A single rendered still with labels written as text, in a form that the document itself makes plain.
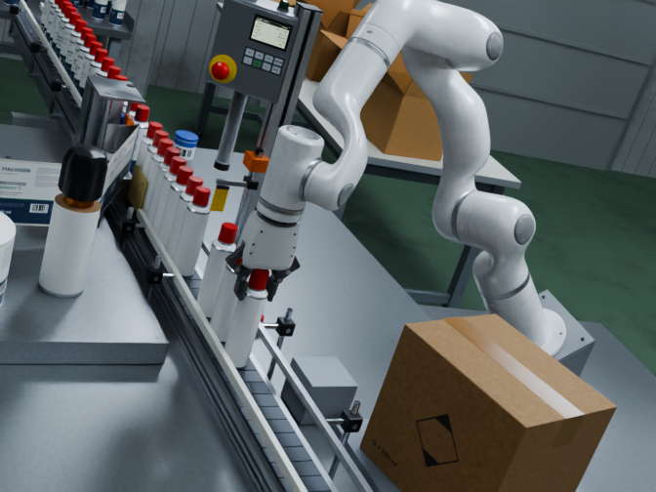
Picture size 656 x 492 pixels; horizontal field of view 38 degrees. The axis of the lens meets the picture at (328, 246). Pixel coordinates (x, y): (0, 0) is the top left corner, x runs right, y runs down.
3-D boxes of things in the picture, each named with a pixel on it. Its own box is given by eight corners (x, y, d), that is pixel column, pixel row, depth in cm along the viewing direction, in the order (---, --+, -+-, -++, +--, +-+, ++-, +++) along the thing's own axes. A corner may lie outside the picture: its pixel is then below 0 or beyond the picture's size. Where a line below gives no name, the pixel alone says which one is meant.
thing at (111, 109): (65, 173, 243) (85, 76, 233) (116, 178, 249) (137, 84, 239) (77, 196, 232) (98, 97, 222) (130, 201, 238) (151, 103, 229)
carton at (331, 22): (266, 52, 469) (287, -24, 454) (348, 68, 489) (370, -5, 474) (297, 82, 433) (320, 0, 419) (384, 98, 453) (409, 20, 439)
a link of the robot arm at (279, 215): (296, 192, 178) (291, 207, 179) (252, 187, 174) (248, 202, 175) (313, 213, 171) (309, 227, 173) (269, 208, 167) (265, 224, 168)
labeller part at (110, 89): (86, 78, 233) (87, 74, 233) (131, 85, 239) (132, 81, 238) (99, 98, 223) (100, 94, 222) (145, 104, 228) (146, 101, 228)
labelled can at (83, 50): (88, 103, 296) (102, 39, 288) (71, 102, 293) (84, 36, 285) (84, 97, 300) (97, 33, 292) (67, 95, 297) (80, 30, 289)
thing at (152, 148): (131, 203, 238) (148, 127, 230) (151, 205, 241) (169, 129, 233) (136, 213, 234) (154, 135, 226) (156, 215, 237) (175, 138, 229)
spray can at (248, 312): (217, 354, 187) (243, 262, 179) (241, 354, 189) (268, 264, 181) (225, 370, 183) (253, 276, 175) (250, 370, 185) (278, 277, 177)
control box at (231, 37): (215, 72, 214) (236, -12, 207) (287, 97, 214) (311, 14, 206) (202, 81, 205) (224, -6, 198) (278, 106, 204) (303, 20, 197)
